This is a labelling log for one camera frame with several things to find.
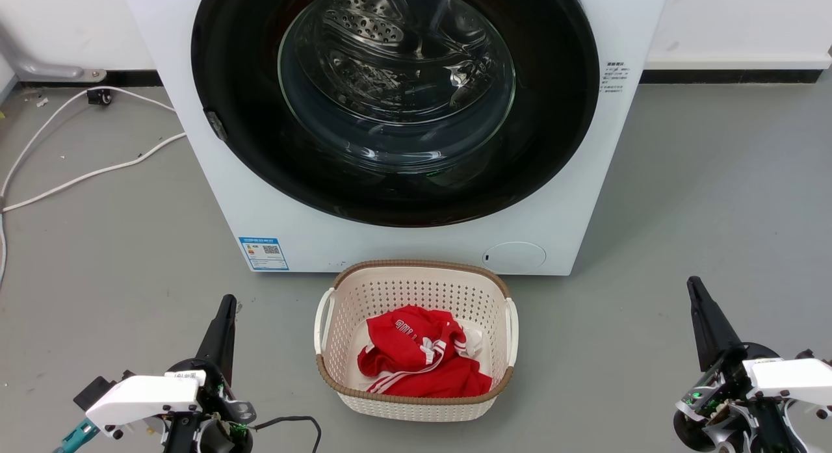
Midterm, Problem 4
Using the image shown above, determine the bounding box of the cream perforated laundry basket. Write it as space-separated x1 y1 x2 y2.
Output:
314 259 519 422

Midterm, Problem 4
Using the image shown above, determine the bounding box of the thin white floor cable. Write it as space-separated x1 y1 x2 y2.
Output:
0 86 177 200

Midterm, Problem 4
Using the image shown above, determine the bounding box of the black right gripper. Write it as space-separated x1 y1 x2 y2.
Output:
673 276 808 453

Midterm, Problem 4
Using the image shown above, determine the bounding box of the white front-load washing machine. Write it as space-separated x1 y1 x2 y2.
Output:
120 0 670 276

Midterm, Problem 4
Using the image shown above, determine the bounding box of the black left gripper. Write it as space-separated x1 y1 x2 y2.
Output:
162 294 256 453

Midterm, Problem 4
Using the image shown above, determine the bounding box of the teal cable connector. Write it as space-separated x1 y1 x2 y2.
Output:
53 419 100 453

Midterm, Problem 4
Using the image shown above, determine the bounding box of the black round glass washer door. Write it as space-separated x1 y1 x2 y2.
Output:
191 0 600 228

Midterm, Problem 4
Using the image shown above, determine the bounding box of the grey drain pipe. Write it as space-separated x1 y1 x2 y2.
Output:
0 23 108 83

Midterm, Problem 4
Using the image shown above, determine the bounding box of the round white filter cover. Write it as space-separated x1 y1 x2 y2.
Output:
482 241 547 273

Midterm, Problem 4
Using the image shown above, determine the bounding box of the blue energy label sticker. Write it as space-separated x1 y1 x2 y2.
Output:
238 237 290 272

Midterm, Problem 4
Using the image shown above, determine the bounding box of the thick white floor cable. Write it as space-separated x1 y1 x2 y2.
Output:
0 132 188 286

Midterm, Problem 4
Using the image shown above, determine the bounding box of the white cloth in basket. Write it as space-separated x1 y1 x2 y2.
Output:
455 323 487 361

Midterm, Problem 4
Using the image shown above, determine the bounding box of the red garment with white stripes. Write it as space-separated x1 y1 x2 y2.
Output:
357 305 493 398

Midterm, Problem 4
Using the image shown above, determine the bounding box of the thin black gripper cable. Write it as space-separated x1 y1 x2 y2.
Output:
252 415 323 453

